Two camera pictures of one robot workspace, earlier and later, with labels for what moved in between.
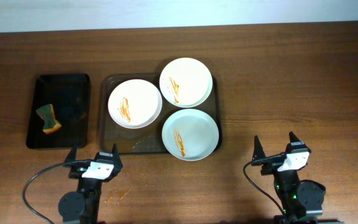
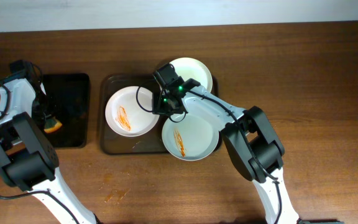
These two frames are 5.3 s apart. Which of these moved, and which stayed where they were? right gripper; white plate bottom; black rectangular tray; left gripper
Moved: right gripper; left gripper
Stayed: white plate bottom; black rectangular tray
